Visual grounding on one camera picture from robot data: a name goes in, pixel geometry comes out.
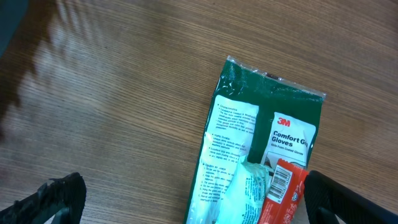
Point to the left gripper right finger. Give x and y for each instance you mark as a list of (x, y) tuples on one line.
[(327, 201)]

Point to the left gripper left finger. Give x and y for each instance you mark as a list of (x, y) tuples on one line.
[(62, 201)]

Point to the red snack stick wrapper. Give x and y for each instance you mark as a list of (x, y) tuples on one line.
[(286, 191)]

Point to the mint green sachet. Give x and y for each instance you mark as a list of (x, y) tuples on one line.
[(243, 200)]

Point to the green 3M gloves package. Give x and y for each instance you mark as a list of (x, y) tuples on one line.
[(253, 114)]

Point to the grey plastic mesh basket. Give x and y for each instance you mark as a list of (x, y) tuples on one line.
[(12, 12)]

